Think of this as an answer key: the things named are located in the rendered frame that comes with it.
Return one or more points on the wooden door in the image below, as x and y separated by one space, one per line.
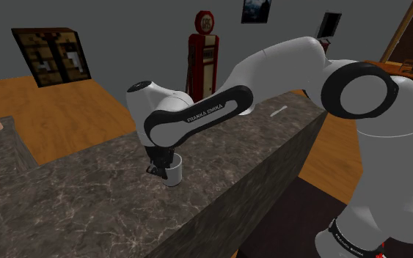
411 34

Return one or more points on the silver knife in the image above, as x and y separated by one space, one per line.
278 111

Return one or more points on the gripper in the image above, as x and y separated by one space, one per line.
158 159

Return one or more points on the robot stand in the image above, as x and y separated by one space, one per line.
292 228

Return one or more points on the black wall screen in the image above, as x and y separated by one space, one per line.
329 25

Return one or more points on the red vintage gas pump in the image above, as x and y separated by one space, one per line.
203 64

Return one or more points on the white cup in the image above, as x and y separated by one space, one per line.
174 175

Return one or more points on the dark wooden display cabinet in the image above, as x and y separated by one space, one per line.
54 57

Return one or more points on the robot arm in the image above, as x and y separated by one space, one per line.
388 168

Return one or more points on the dark framed wall picture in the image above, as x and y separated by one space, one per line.
256 10

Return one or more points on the wooden table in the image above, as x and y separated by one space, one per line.
411 73

